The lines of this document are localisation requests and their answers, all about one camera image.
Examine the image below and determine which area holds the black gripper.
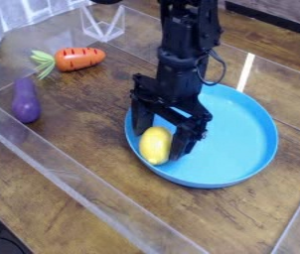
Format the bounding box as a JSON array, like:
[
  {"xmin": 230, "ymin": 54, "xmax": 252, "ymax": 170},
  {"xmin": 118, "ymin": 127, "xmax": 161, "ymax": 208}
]
[{"xmin": 132, "ymin": 48, "xmax": 214, "ymax": 161}]

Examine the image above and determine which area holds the yellow toy lemon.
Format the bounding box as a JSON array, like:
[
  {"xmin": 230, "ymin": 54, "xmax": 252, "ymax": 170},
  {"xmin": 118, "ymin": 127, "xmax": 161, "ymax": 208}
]
[{"xmin": 140, "ymin": 126, "xmax": 173, "ymax": 165}]

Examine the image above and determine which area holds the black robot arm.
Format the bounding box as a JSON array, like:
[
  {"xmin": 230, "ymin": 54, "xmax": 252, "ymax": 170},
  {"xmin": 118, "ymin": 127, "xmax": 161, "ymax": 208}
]
[{"xmin": 130, "ymin": 0, "xmax": 223, "ymax": 161}]

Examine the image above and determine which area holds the blue round tray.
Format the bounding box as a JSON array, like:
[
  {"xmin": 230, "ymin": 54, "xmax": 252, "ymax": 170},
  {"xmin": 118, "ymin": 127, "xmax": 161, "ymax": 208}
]
[{"xmin": 124, "ymin": 82, "xmax": 280, "ymax": 190}]

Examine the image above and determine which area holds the orange toy carrot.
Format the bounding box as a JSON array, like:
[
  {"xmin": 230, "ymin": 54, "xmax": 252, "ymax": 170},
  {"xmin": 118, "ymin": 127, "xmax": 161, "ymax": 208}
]
[{"xmin": 31, "ymin": 48, "xmax": 106, "ymax": 79}]

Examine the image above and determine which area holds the purple toy eggplant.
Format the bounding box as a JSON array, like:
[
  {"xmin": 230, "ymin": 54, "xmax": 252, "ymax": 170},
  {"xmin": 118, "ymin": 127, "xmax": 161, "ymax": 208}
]
[{"xmin": 13, "ymin": 77, "xmax": 42, "ymax": 123}]

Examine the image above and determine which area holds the grey patterned curtain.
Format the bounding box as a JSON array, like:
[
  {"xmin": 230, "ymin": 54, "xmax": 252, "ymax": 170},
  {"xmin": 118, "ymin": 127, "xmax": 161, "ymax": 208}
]
[{"xmin": 0, "ymin": 0, "xmax": 93, "ymax": 44}]

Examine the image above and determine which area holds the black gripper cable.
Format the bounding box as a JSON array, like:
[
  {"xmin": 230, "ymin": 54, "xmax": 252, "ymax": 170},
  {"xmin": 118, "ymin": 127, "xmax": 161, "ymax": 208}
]
[{"xmin": 196, "ymin": 49, "xmax": 227, "ymax": 87}]

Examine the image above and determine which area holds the clear acrylic enclosure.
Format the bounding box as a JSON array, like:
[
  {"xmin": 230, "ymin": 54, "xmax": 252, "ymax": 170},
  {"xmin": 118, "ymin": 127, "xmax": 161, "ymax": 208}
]
[{"xmin": 0, "ymin": 0, "xmax": 300, "ymax": 254}]

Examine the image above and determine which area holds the clear acrylic corner bracket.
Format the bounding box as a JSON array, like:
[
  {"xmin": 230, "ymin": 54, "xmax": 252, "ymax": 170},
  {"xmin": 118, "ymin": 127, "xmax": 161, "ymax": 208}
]
[{"xmin": 80, "ymin": 6, "xmax": 125, "ymax": 43}]

